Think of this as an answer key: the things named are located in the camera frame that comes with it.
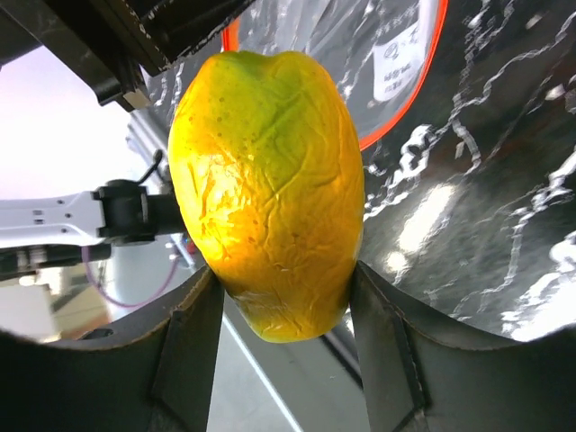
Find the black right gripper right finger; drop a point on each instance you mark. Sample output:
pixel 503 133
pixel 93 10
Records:
pixel 424 371

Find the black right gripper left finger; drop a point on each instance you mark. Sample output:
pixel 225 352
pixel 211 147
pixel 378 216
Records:
pixel 152 370

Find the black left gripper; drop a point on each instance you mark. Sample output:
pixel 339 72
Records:
pixel 112 44

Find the yellow orange papaya toy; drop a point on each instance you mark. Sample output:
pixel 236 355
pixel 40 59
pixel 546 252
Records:
pixel 268 175

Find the clear zip top bag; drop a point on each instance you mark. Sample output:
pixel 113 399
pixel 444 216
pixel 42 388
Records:
pixel 377 52

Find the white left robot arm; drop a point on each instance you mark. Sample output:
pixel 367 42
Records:
pixel 65 230

